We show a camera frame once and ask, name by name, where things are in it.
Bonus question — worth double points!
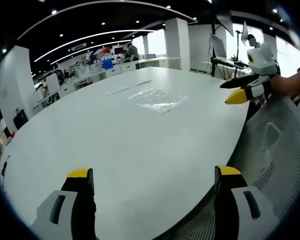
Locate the studio light stand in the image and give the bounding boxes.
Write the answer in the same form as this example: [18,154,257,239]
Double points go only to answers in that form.
[209,9,235,78]

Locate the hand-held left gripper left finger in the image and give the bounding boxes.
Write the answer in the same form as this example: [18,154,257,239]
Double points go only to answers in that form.
[29,168,98,240]

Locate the white mesh office chair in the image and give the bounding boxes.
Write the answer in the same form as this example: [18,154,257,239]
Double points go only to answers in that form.
[174,96,300,240]

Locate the person's right hand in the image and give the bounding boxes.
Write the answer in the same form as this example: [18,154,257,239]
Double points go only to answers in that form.
[267,67,300,107]

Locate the long white office desk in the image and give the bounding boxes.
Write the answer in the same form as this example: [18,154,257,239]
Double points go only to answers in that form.
[89,56,169,81]

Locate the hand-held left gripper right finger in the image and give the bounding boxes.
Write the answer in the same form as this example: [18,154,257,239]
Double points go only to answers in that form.
[214,165,281,240]

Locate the clear resealable plastic bag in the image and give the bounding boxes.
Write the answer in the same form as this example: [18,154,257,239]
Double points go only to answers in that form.
[127,86,190,117]

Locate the reflector panel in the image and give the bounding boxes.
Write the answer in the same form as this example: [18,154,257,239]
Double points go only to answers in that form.
[240,21,250,46]

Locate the white square pillar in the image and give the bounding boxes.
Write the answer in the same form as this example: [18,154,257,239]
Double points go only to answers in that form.
[164,17,191,71]
[0,45,37,130]

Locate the black cable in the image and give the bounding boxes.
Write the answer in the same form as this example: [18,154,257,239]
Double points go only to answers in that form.
[0,155,11,177]

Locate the blue storage box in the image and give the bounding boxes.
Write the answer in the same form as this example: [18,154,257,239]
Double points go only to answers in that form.
[101,58,115,71]

